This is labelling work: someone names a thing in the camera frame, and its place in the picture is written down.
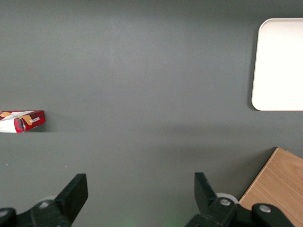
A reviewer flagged red tartan cookie box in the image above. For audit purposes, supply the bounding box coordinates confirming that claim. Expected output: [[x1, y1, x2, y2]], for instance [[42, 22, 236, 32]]
[[0, 110, 45, 133]]

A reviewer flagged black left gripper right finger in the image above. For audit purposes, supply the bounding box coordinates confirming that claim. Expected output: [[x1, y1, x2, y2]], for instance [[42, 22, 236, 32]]
[[184, 172, 295, 227]]

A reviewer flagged wooden two-drawer cabinet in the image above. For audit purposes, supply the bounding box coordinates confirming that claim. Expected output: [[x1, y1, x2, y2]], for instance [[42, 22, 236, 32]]
[[239, 147, 303, 227]]

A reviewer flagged white rectangular tray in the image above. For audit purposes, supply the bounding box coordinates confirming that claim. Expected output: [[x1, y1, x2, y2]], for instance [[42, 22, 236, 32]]
[[251, 18, 303, 111]]

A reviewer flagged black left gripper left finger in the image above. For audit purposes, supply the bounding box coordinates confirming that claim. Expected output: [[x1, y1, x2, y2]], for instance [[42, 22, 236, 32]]
[[0, 173, 89, 227]]

